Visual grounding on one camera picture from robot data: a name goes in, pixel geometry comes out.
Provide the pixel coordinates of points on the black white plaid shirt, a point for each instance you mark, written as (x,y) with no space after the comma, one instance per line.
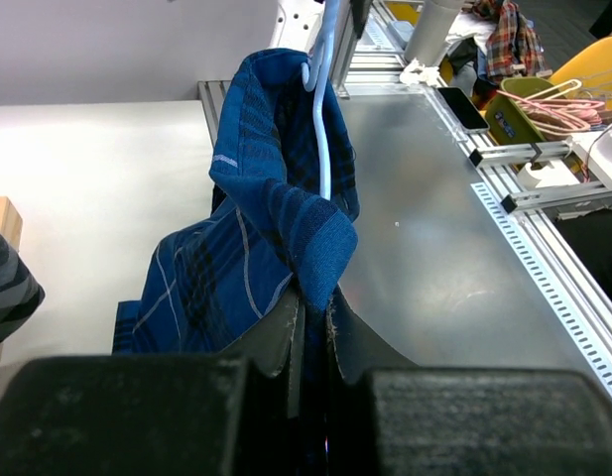
(19,299)

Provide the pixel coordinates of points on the red plaid shirt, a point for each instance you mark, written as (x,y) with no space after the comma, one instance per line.
(514,47)

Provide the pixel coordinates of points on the wooden clothes rack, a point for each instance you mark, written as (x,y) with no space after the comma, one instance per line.
(0,277)

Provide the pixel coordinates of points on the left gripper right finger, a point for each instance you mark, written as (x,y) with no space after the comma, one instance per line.
(389,416)

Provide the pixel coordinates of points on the aluminium mounting rail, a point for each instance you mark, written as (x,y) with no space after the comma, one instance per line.
(211,94)

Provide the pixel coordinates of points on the crumpled white tissue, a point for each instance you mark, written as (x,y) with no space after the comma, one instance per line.
(418,73)

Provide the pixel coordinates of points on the blue plaid shirt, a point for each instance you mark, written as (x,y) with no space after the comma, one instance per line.
(208,283)

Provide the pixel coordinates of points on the perforated cable duct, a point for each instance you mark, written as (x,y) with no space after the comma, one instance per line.
(574,301)

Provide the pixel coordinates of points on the olive green bin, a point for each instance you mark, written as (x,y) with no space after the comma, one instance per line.
(511,125)

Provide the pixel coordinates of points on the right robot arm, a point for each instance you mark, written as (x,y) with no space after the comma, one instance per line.
(297,24)

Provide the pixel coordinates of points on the pink hangers pile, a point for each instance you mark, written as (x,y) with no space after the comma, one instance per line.
(557,117)

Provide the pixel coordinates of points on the grey cylinder post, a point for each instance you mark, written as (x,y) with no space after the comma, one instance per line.
(427,43)

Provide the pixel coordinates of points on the light blue wire hanger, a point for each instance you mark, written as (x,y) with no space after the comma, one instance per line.
(315,73)

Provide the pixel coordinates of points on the black smartphone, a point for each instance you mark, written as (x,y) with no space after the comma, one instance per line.
(463,110)

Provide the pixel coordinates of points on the yellow chair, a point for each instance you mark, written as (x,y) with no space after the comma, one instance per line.
(593,68)

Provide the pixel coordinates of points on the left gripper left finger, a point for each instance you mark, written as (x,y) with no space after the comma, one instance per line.
(229,413)

